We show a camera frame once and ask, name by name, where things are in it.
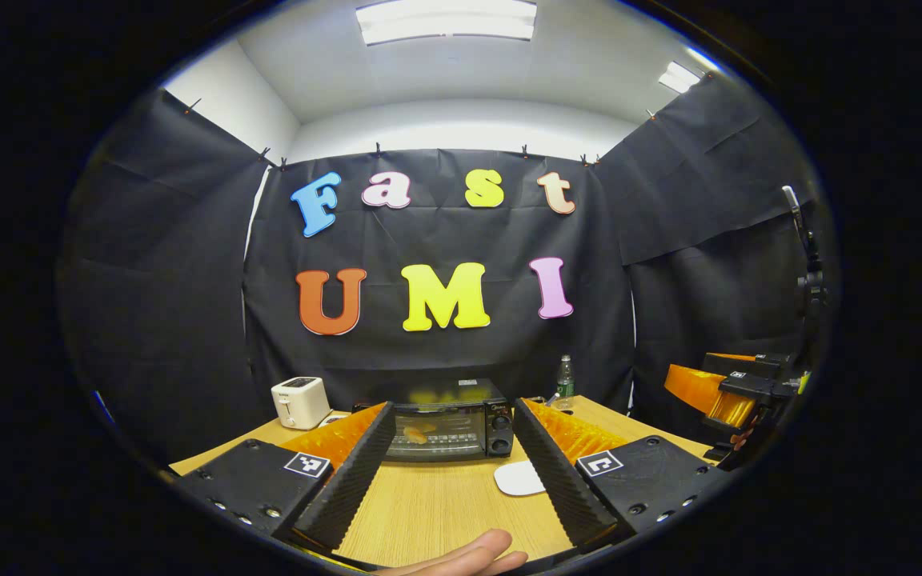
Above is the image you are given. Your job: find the large ceiling light panel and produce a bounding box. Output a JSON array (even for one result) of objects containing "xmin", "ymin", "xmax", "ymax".
[{"xmin": 355, "ymin": 0, "xmax": 538, "ymax": 46}]

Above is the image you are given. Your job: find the small ceiling light panel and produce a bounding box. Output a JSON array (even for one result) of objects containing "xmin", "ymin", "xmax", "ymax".
[{"xmin": 658, "ymin": 61, "xmax": 702, "ymax": 94}]

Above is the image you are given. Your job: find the white toaster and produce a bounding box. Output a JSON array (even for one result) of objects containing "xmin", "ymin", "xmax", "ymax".
[{"xmin": 271, "ymin": 376, "xmax": 332, "ymax": 431}]

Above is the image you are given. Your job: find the white square plate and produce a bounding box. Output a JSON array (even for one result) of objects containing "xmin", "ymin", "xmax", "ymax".
[{"xmin": 494, "ymin": 459, "xmax": 548, "ymax": 498}]

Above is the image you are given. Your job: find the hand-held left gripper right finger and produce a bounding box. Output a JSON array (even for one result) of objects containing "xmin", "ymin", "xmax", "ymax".
[{"xmin": 513, "ymin": 397, "xmax": 732, "ymax": 553}]

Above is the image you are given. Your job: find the black pole stand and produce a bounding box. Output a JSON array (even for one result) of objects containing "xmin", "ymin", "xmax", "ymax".
[{"xmin": 781, "ymin": 186, "xmax": 828, "ymax": 353}]

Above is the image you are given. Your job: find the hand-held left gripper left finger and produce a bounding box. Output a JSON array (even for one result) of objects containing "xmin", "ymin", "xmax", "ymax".
[{"xmin": 173, "ymin": 400, "xmax": 398, "ymax": 553}]

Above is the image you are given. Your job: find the black electric oven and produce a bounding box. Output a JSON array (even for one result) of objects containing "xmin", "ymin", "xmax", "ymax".
[{"xmin": 353, "ymin": 378, "xmax": 516, "ymax": 463}]

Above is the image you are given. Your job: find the black backdrop cloth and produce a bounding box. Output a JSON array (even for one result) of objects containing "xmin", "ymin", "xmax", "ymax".
[{"xmin": 57, "ymin": 72, "xmax": 838, "ymax": 465}]

